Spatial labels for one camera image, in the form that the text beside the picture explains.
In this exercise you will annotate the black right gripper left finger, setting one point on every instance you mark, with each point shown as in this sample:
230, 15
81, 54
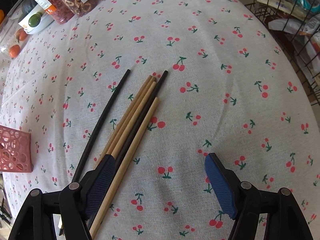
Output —
77, 203

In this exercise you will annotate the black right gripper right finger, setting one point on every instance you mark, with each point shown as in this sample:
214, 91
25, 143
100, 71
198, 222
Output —
244, 203

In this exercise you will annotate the wooden chopstick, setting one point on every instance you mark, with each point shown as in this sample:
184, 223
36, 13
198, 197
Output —
118, 127
131, 124
129, 117
122, 169

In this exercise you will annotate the black chopstick left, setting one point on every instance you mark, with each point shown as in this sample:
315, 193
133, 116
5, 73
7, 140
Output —
97, 128

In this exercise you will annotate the black chopstick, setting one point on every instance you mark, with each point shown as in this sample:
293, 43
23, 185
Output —
97, 128
142, 114

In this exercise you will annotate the pink perforated utensil basket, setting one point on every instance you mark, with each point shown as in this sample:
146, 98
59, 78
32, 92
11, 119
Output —
15, 151

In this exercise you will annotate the black chopstick right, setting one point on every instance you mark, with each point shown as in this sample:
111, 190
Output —
142, 114

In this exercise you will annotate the cherry print tablecloth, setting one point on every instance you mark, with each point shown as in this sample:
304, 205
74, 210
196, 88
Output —
230, 90

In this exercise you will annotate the glass jar with wooden lid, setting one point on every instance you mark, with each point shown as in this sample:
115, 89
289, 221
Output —
9, 29

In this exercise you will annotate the white ceramic bowl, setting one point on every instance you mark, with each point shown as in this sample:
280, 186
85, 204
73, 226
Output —
46, 20

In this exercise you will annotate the small green lime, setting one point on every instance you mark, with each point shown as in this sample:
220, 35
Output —
34, 20

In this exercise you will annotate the dark green pumpkin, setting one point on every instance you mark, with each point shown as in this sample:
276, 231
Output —
28, 6

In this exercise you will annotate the jar of red goji berries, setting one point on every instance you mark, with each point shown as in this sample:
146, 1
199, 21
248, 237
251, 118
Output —
56, 9

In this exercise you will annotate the black wire rack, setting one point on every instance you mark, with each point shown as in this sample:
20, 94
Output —
295, 26

